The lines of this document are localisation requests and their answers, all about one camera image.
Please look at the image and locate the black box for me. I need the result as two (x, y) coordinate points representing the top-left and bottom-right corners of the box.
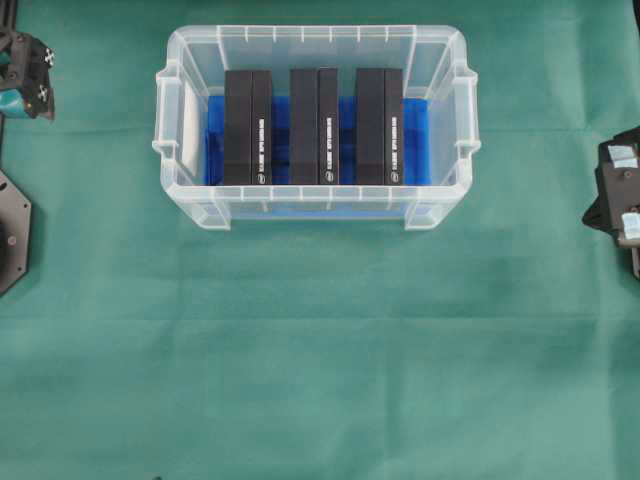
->
(355, 68), (404, 186)
(289, 68), (340, 186)
(223, 70), (273, 186)

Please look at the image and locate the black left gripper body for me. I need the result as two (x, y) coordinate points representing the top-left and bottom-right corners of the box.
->
(1, 27), (55, 121)

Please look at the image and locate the green table cloth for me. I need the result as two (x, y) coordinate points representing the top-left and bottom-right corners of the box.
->
(1, 1), (639, 479)

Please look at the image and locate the clear plastic storage case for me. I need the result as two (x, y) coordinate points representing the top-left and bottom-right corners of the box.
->
(152, 25), (481, 230)

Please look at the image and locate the blue plastic insert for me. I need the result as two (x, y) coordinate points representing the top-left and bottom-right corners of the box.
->
(204, 96), (438, 230)

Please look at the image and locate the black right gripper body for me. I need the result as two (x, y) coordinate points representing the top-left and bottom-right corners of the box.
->
(582, 127), (639, 278)

